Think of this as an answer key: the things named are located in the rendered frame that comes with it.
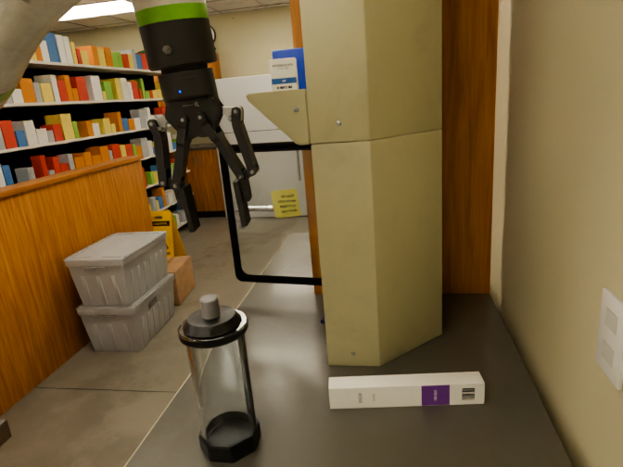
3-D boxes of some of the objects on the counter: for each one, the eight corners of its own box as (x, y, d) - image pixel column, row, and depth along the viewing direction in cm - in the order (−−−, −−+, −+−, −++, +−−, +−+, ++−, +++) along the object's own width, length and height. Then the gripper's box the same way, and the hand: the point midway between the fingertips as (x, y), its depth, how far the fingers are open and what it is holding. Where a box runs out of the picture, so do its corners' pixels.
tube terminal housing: (435, 300, 125) (433, -14, 103) (449, 368, 95) (451, -58, 73) (343, 300, 130) (323, -1, 108) (328, 366, 99) (296, -36, 77)
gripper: (261, 57, 65) (288, 211, 73) (128, 79, 68) (167, 224, 76) (250, 57, 58) (281, 228, 66) (102, 82, 61) (148, 242, 69)
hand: (216, 209), depth 70 cm, fingers open, 7 cm apart
